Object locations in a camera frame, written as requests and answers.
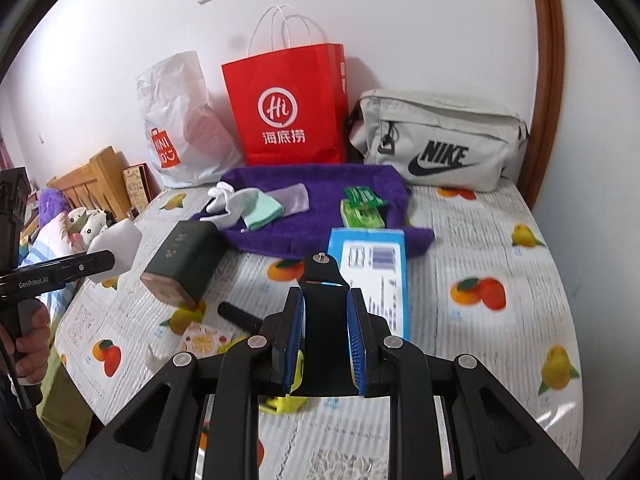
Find patterned picture book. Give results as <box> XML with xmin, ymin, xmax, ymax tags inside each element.
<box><xmin>122</xmin><ymin>162</ymin><xmax>151</xmax><ymax>211</ymax></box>

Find dark green box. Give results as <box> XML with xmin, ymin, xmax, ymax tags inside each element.
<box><xmin>140</xmin><ymin>220</ymin><xmax>226</xmax><ymax>310</ymax></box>

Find white sponge block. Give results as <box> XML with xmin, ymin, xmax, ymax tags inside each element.
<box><xmin>87</xmin><ymin>220</ymin><xmax>143</xmax><ymax>283</ymax></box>

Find blue tissue pack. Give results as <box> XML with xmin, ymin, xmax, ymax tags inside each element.
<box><xmin>327</xmin><ymin>227</ymin><xmax>413</xmax><ymax>341</ymax></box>

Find fruit-printed packet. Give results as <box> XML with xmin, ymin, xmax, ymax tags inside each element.
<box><xmin>180</xmin><ymin>324</ymin><xmax>236</xmax><ymax>356</ymax></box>

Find purple fluffy plush toy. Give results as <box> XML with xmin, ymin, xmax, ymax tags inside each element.
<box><xmin>39</xmin><ymin>189</ymin><xmax>68</xmax><ymax>231</ymax></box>

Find person's left forearm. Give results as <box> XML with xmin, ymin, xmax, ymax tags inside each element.
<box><xmin>0</xmin><ymin>375</ymin><xmax>63</xmax><ymax>480</ymax></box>

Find white socks and cloths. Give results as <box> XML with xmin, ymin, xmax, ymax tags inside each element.
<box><xmin>199</xmin><ymin>187</ymin><xmax>263</xmax><ymax>231</ymax></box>

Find light green tissue packet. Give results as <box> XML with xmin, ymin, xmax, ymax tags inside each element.
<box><xmin>340</xmin><ymin>200</ymin><xmax>386</xmax><ymax>228</ymax></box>

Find fruit-printed tablecloth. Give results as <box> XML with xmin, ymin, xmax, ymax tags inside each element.
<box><xmin>52</xmin><ymin>180</ymin><xmax>586</xmax><ymax>480</ymax></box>

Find white spotted plush toy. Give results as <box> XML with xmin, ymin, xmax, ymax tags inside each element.
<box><xmin>65</xmin><ymin>207</ymin><xmax>108</xmax><ymax>253</ymax></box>

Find translucent purple pouch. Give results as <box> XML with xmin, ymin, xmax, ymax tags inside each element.
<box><xmin>267</xmin><ymin>183</ymin><xmax>311</xmax><ymax>213</ymax></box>

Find grey waist bag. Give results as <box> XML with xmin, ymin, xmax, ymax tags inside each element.
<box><xmin>347</xmin><ymin>89</ymin><xmax>530</xmax><ymax>192</ymax></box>

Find purple fabric tray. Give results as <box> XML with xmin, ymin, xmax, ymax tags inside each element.
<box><xmin>216</xmin><ymin>162</ymin><xmax>435</xmax><ymax>256</ymax></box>

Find wooden headboard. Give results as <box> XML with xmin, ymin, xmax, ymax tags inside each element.
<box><xmin>47</xmin><ymin>146</ymin><xmax>133</xmax><ymax>223</ymax></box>

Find red paper shopping bag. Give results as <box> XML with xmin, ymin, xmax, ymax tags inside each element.
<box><xmin>221</xmin><ymin>5</ymin><xmax>348</xmax><ymax>167</ymax></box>

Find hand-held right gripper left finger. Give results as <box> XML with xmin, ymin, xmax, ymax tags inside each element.
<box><xmin>65</xmin><ymin>287</ymin><xmax>307</xmax><ymax>480</ymax></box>

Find mint green cloth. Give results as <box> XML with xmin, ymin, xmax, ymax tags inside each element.
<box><xmin>243</xmin><ymin>191</ymin><xmax>285</xmax><ymax>231</ymax></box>

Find dark green packet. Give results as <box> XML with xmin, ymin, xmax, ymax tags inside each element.
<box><xmin>342</xmin><ymin>186</ymin><xmax>388</xmax><ymax>208</ymax></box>

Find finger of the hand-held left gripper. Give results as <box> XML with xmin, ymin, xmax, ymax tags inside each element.
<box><xmin>47</xmin><ymin>251</ymin><xmax>117</xmax><ymax>288</ymax></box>

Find white plastic shopping bag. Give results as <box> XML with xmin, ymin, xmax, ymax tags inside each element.
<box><xmin>135</xmin><ymin>50</ymin><xmax>246</xmax><ymax>190</ymax></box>

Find pastel striped pillow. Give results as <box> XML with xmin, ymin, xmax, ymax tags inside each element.
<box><xmin>20</xmin><ymin>212</ymin><xmax>81</xmax><ymax>311</ymax></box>

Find yellow pouch with black strap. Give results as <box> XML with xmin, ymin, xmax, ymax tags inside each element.
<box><xmin>217</xmin><ymin>252</ymin><xmax>358</xmax><ymax>416</ymax></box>

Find person's left hand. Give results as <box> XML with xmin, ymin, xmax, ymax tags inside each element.
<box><xmin>14</xmin><ymin>300</ymin><xmax>53</xmax><ymax>409</ymax></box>

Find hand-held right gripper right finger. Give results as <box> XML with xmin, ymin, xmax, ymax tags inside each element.
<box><xmin>346</xmin><ymin>287</ymin><xmax>583</xmax><ymax>480</ymax></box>

